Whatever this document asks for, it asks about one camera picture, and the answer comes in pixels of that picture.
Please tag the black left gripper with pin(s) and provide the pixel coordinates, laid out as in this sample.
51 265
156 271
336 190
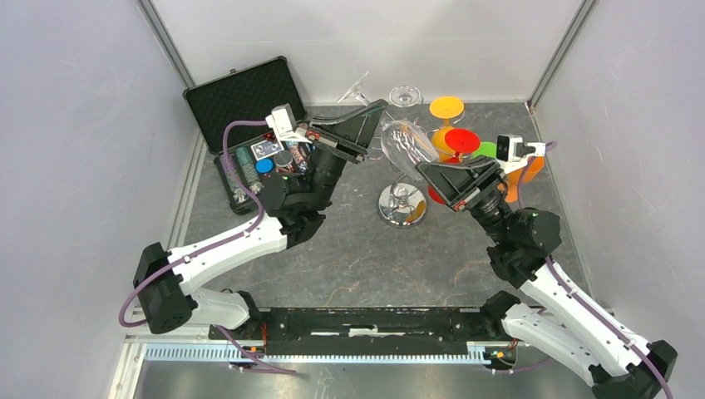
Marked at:
351 134

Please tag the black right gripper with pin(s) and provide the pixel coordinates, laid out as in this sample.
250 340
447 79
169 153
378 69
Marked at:
464 184

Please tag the green plastic wine glass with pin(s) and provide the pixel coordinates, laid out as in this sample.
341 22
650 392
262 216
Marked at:
487 149

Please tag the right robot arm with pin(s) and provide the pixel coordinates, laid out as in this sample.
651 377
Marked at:
571 328

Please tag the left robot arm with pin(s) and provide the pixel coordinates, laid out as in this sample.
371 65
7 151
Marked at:
169 283

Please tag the red plastic wine glass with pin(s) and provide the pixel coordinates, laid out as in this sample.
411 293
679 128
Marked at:
452 144

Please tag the clear wine glass on rack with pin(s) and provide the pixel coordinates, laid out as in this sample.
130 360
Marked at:
405 103

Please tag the clear wine glass low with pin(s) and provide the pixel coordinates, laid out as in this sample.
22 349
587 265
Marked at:
407 205

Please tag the chrome wine glass rack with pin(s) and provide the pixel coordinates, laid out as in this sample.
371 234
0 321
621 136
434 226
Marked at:
382 202

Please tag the yellow plastic wine glass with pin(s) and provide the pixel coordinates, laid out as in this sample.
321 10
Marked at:
448 109

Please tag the blue round poker chip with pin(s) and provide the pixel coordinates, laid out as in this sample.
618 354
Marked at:
264 166

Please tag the black poker chip case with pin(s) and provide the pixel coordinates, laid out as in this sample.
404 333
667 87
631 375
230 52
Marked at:
230 112

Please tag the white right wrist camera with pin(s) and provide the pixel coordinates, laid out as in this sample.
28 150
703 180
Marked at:
512 148

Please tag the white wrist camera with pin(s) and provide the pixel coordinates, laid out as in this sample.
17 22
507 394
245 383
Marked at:
285 128
512 148

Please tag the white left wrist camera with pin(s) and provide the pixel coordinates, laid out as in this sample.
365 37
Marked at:
285 128

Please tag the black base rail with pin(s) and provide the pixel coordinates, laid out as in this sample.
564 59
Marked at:
371 331

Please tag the aluminium frame post right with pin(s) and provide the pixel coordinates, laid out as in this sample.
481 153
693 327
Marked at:
562 50

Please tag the aluminium frame post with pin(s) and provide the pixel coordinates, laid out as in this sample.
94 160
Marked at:
562 50
166 41

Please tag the aluminium frame post left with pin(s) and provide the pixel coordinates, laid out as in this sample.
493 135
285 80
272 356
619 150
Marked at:
166 41

